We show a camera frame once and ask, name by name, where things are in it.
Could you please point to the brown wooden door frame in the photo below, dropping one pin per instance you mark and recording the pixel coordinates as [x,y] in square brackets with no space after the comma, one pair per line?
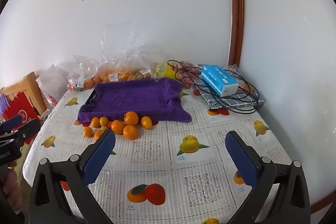
[236,3]

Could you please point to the clear bag of reddish mandarins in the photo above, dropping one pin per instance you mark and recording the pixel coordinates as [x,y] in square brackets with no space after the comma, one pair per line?
[81,78]

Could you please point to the yellow snack packet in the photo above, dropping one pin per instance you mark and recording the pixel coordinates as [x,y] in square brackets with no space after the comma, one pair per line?
[165,70]

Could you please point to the wooden chair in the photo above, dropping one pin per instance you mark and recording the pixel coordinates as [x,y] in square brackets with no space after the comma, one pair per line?
[31,87]

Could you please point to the blue tissue pack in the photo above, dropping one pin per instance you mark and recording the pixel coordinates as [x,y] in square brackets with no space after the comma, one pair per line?
[219,79]

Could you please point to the grey checked folded cloth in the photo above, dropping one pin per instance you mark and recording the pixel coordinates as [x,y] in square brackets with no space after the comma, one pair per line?
[236,101]

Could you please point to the red paper bag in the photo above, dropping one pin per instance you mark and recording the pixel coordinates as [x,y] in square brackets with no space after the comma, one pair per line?
[19,108]

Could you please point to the clear bag with red label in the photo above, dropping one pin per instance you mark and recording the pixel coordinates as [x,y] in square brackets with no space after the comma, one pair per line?
[52,101]

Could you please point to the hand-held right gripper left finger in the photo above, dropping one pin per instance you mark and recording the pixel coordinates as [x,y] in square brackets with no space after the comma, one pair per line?
[101,155]

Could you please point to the small red cherry tomato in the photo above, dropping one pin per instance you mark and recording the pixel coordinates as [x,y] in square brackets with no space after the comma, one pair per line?
[196,91]

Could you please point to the clear bag of cherry tomatoes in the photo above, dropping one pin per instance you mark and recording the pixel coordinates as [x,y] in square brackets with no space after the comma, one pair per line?
[189,74]

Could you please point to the white plastic bag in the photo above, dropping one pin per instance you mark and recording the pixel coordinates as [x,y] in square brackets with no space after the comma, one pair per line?
[52,77]

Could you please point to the clear bag of oranges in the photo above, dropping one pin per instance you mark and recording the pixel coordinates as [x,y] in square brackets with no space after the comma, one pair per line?
[115,74]

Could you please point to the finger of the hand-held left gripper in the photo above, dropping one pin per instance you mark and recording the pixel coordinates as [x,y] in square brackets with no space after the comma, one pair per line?
[11,122]
[27,130]

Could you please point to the clear bag of brown longans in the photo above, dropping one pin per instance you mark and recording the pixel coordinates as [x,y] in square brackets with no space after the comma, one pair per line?
[143,73]

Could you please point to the purple bag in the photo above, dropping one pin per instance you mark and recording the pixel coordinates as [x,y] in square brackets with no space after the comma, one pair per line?
[4,104]

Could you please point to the small yellowish round fruit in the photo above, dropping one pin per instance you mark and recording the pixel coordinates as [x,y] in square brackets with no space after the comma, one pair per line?
[104,128]

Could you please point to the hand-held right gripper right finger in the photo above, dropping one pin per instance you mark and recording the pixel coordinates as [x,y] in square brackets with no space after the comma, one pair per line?
[241,158]

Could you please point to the person's left hand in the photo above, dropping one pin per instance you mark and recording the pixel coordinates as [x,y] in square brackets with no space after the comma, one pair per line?
[11,188]

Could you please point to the purple towel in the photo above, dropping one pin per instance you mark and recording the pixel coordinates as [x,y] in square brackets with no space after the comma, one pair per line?
[131,95]

